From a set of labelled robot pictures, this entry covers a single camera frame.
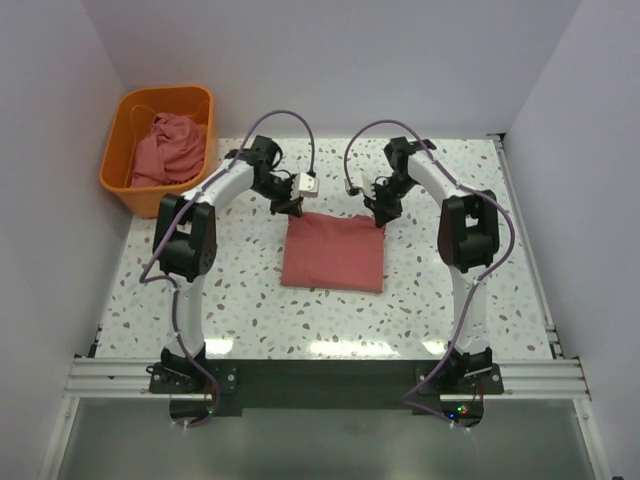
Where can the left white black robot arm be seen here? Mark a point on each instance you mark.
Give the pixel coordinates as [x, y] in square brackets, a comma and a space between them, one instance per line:
[185, 247]

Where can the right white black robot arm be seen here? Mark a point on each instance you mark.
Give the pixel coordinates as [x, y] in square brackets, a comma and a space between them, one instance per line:
[467, 241]

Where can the pink t shirt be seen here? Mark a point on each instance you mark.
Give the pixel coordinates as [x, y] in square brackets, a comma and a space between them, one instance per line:
[172, 153]
[327, 252]

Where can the aluminium front rail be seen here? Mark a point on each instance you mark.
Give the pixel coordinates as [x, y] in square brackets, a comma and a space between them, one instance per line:
[522, 379]

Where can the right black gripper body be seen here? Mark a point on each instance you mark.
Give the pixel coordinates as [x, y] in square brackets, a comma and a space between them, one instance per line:
[389, 193]

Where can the orange plastic laundry basket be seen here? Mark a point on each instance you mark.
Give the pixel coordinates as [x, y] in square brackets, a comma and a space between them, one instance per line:
[132, 122]

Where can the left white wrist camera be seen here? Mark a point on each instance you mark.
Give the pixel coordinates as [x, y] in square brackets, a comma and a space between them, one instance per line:
[305, 186]

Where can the pink t shirt in basket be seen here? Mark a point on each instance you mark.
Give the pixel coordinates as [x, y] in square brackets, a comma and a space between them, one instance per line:
[172, 153]

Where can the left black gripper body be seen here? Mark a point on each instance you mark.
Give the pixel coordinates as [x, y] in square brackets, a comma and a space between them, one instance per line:
[276, 189]

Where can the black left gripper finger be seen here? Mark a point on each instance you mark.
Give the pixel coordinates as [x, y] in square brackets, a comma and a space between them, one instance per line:
[281, 207]
[296, 208]

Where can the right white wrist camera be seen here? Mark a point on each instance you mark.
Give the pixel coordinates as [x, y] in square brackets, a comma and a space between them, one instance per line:
[360, 184]

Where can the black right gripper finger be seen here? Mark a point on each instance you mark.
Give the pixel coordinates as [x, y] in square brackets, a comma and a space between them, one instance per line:
[393, 210]
[379, 216]

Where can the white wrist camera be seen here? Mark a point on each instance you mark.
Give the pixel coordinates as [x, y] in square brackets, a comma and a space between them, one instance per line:
[305, 186]
[360, 184]

